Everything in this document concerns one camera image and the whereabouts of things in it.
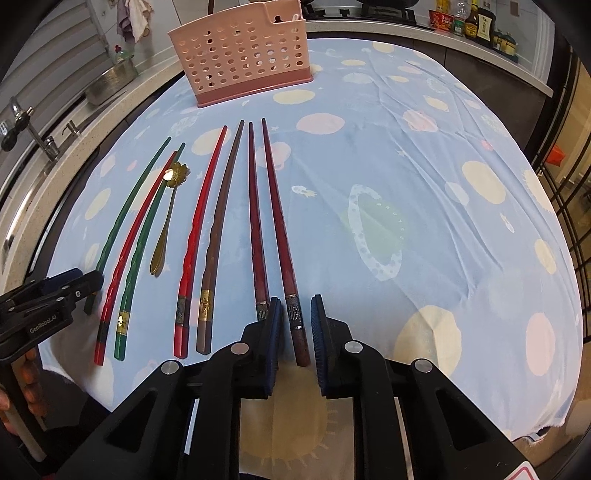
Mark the black-framed glass door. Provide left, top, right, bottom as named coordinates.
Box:
left=531, top=46, right=591, bottom=352

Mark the thin red chopstick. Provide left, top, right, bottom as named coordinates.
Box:
left=93, top=150, right=178, bottom=366

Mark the white hanging cloth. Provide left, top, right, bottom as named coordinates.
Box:
left=127, top=0, right=154, bottom=44

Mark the person's left hand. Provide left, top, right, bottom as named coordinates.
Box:
left=0, top=348, right=49, bottom=418

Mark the metal sink faucet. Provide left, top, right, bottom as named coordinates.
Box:
left=0, top=96, right=62, bottom=163

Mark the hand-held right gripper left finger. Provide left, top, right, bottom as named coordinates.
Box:
left=54, top=296, right=283, bottom=480

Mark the dark red chopstick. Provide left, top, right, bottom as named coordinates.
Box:
left=261, top=117, right=311, bottom=368
left=248, top=122, right=271, bottom=324

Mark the thick red chopstick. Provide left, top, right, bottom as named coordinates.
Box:
left=174, top=125, right=229, bottom=358

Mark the brown sauce bottle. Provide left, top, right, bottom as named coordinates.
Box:
left=464, top=0, right=481, bottom=40

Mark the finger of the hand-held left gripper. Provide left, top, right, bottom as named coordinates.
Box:
left=9, top=270, right=105, bottom=321
left=0, top=269, right=85, bottom=311

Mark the metal colander bowl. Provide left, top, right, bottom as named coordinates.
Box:
left=84, top=56, right=139, bottom=106

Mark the gold flower-shaped spoon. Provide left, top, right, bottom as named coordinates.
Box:
left=150, top=161, right=191, bottom=278

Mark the black gas stove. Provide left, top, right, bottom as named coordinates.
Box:
left=300, top=0, right=419, bottom=26

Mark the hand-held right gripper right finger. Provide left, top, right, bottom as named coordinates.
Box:
left=310, top=294, right=527, bottom=480

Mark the blue planet-printed tablecloth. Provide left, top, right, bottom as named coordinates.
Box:
left=37, top=36, right=583, bottom=480

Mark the brown chopstick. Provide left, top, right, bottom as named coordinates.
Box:
left=196, top=119, right=245, bottom=356

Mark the pink perforated utensil basket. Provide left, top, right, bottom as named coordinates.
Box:
left=167, top=0, right=315, bottom=109

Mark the red instant noodle cup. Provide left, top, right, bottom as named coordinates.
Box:
left=428, top=10, right=456, bottom=32

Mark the dark soy sauce bottle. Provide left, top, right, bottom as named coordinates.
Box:
left=475, top=0, right=498, bottom=47

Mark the purple hanging cloth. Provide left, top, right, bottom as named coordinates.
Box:
left=115, top=0, right=133, bottom=36

